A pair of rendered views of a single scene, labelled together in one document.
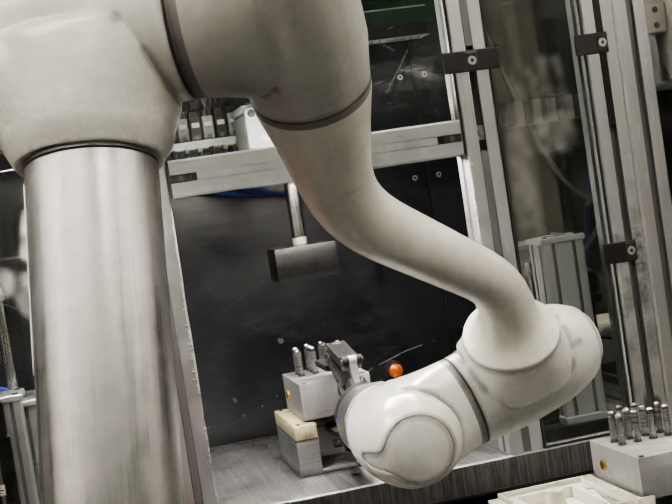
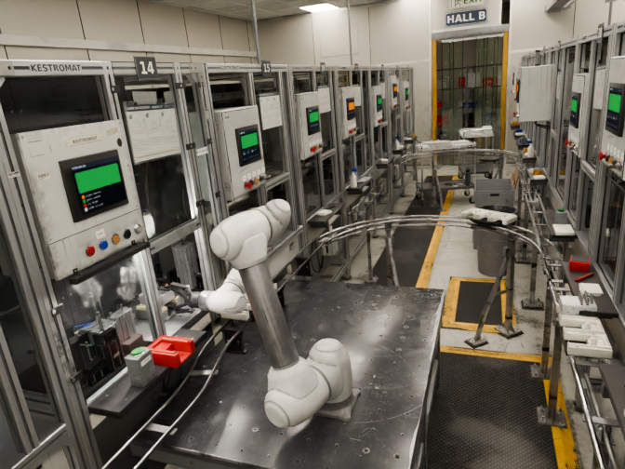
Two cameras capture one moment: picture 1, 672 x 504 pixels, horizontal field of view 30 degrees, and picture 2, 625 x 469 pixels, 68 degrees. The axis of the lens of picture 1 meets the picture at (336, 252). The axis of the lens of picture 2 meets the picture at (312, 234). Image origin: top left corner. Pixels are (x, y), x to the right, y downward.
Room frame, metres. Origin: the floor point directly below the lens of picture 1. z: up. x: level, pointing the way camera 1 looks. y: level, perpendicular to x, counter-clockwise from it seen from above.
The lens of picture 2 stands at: (-0.06, 1.30, 1.89)
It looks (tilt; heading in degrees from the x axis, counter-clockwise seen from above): 18 degrees down; 304
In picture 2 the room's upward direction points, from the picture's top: 5 degrees counter-clockwise
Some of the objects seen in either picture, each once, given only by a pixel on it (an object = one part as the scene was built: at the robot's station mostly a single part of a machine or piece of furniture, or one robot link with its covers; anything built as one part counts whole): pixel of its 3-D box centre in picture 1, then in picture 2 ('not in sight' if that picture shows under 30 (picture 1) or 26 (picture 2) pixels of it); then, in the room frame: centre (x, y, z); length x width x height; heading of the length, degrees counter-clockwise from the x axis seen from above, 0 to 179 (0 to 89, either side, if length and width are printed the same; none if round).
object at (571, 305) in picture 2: not in sight; (578, 301); (0.00, -0.75, 0.92); 0.13 x 0.10 x 0.09; 12
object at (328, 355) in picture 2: not in sight; (328, 368); (0.78, 0.01, 0.85); 0.18 x 0.16 x 0.22; 83
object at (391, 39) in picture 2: not in sight; (340, 93); (4.93, -7.75, 1.65); 3.78 x 0.08 x 3.30; 12
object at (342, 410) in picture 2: not in sight; (334, 394); (0.78, -0.02, 0.71); 0.22 x 0.18 x 0.06; 102
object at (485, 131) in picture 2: not in sight; (476, 154); (1.91, -6.96, 0.48); 0.84 x 0.58 x 0.97; 110
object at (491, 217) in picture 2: not in sight; (488, 219); (0.66, -2.11, 0.84); 0.37 x 0.14 x 0.10; 160
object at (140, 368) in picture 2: not in sight; (139, 366); (1.32, 0.44, 0.97); 0.08 x 0.08 x 0.12; 12
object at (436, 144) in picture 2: not in sight; (445, 169); (2.04, -5.63, 0.48); 0.88 x 0.56 x 0.96; 30
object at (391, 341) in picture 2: not in sight; (320, 350); (1.05, -0.34, 0.66); 1.50 x 1.06 x 0.04; 102
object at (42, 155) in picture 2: not in sight; (66, 194); (1.53, 0.43, 1.60); 0.42 x 0.29 x 0.46; 102
